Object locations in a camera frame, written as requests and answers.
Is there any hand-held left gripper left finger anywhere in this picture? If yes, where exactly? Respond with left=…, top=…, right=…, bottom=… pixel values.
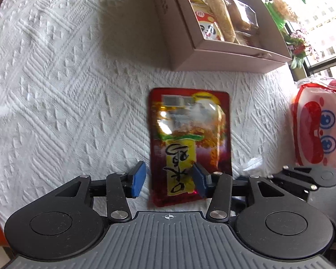
left=56, top=161, right=147, bottom=222

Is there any brown snack clear packet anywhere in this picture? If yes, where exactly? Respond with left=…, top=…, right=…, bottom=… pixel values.
left=224, top=0, right=260, bottom=32

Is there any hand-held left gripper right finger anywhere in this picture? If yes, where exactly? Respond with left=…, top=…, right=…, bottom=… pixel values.
left=191, top=162, right=283, bottom=222

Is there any white red snack bag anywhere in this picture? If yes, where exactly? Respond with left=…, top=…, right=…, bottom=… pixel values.
left=291, top=76, right=336, bottom=174

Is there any white textured tablecloth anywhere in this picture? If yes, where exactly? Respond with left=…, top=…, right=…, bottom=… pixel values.
left=0, top=0, right=311, bottom=227

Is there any clear plastic jar green lid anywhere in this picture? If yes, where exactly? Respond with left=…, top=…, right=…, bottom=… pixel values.
left=270, top=0, right=306, bottom=24

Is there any green plastic container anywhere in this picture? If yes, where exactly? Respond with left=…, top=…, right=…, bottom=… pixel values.
left=265, top=1, right=286, bottom=33

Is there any long beige snack packet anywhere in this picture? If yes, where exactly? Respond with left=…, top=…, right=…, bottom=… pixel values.
left=202, top=0, right=237, bottom=43

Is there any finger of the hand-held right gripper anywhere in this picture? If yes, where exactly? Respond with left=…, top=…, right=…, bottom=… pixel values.
left=269, top=165, right=336, bottom=201

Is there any brown cardboard box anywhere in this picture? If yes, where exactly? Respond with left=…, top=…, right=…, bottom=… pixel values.
left=147, top=0, right=293, bottom=72

